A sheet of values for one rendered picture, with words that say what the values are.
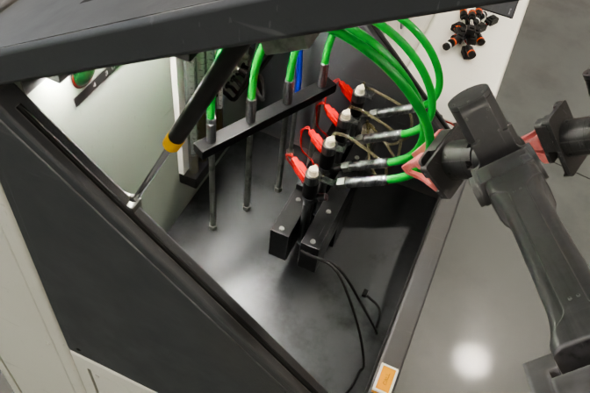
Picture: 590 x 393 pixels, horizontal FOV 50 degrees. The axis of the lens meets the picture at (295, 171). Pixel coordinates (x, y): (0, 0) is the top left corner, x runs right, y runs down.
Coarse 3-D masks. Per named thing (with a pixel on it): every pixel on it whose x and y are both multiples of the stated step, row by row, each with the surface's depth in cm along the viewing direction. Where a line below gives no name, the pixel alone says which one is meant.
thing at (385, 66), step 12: (336, 36) 87; (348, 36) 86; (360, 48) 87; (372, 48) 87; (372, 60) 87; (384, 60) 87; (396, 72) 87; (396, 84) 88; (408, 84) 88; (408, 96) 89; (420, 108) 90; (420, 120) 91; (432, 132) 92; (396, 180) 101
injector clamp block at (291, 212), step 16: (352, 160) 132; (336, 176) 128; (352, 176) 129; (336, 192) 125; (352, 192) 132; (288, 208) 122; (320, 208) 123; (336, 208) 123; (288, 224) 119; (320, 224) 120; (336, 224) 126; (272, 240) 120; (288, 240) 118; (304, 240) 117; (320, 240) 118; (304, 256) 120; (320, 256) 122
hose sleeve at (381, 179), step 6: (348, 180) 107; (354, 180) 106; (360, 180) 105; (366, 180) 104; (372, 180) 104; (378, 180) 103; (384, 180) 102; (348, 186) 107; (354, 186) 106; (360, 186) 106; (366, 186) 105
